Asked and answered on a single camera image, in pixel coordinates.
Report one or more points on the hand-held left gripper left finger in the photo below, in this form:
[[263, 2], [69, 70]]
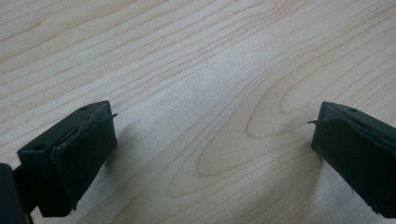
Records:
[[71, 158]]

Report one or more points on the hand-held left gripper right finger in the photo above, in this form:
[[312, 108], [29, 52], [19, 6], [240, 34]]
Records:
[[358, 155]]

